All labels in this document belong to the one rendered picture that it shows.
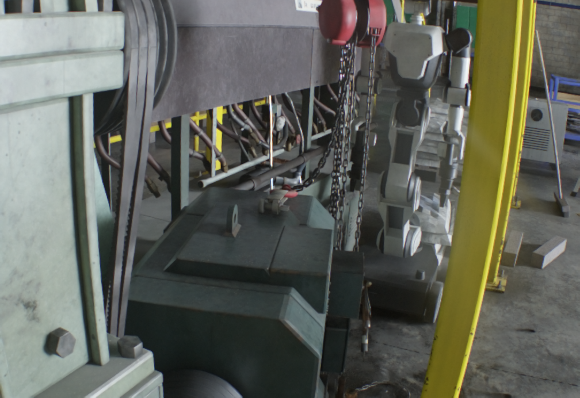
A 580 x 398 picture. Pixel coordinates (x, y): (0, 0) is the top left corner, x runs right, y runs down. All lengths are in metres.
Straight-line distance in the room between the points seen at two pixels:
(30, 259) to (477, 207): 0.99
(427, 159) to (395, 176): 2.57
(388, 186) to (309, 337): 1.69
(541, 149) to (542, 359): 4.08
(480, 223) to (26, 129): 1.03
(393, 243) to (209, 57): 1.44
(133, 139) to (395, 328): 2.06
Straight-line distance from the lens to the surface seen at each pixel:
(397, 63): 2.65
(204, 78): 1.82
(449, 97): 2.64
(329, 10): 1.57
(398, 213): 2.75
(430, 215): 3.50
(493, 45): 1.29
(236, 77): 1.99
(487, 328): 2.81
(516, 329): 2.86
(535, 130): 6.42
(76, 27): 0.66
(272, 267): 1.09
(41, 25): 0.63
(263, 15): 2.15
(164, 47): 0.81
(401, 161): 2.69
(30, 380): 0.76
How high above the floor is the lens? 1.33
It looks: 16 degrees down
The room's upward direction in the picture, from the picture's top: 3 degrees clockwise
